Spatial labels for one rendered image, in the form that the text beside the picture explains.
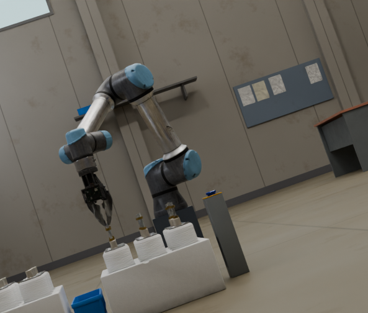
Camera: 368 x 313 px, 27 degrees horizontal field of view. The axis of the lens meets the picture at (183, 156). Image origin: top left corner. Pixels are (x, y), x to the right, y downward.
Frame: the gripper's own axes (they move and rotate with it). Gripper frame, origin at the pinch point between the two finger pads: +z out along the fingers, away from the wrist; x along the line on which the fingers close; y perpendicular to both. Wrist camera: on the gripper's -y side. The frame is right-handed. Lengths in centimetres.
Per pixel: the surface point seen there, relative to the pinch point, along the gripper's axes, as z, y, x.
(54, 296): 17.9, 24.0, -19.3
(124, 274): 18.6, 19.5, 4.4
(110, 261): 13.1, 16.5, 0.7
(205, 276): 28.4, 14.0, 29.3
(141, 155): -93, -912, -119
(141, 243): 11.1, 13.9, 12.3
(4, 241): -35, -886, -367
